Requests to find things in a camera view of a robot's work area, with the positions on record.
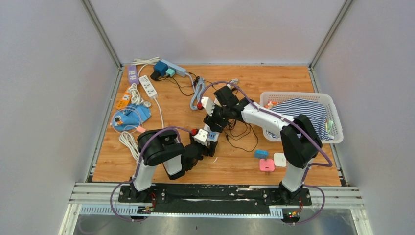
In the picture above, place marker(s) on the black mounting rail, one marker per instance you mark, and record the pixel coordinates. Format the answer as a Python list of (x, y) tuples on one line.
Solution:
[(213, 199)]

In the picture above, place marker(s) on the orange power strip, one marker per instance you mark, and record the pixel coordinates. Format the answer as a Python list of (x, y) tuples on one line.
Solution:
[(124, 101)]

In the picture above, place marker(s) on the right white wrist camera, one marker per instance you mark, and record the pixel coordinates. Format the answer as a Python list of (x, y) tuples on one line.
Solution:
[(208, 105)]

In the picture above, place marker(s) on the black charger with cable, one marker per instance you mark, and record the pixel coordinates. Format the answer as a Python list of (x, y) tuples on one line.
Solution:
[(240, 140)]

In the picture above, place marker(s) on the purple power strip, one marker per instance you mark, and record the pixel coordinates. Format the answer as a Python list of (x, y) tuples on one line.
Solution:
[(132, 74)]

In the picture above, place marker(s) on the pink square charger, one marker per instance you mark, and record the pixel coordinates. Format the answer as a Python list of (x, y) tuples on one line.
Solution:
[(266, 165)]

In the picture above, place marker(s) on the white square charger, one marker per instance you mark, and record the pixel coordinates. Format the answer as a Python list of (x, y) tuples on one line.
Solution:
[(279, 160)]

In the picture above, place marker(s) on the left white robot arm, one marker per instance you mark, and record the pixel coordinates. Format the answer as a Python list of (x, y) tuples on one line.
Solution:
[(177, 149)]

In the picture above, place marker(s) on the white power strip with cord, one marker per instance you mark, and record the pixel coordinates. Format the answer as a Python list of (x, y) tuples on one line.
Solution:
[(148, 87)]

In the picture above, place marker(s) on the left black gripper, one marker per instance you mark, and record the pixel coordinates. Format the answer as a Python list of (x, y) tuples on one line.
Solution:
[(208, 151)]

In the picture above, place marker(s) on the white power strip blue USB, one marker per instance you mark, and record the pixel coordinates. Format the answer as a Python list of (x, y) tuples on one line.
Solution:
[(213, 136)]

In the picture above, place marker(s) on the white plastic basket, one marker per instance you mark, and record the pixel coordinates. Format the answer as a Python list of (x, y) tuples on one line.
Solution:
[(270, 99)]

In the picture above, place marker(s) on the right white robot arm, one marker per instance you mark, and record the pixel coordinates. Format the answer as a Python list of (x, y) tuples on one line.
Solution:
[(299, 139)]

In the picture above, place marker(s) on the dark blue cube adapter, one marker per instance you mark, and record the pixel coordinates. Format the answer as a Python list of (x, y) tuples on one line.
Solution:
[(161, 68)]

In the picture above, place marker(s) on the small blue charger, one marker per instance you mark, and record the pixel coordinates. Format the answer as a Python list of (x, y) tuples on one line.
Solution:
[(261, 154)]

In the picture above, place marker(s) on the light blue power strip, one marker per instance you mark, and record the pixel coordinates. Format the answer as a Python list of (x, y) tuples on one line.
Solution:
[(180, 71)]

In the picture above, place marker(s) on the striped blue white cloth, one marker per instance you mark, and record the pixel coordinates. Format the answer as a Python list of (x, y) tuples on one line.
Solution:
[(315, 111)]

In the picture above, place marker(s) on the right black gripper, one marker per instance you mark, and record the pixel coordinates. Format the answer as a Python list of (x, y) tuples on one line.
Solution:
[(212, 121)]

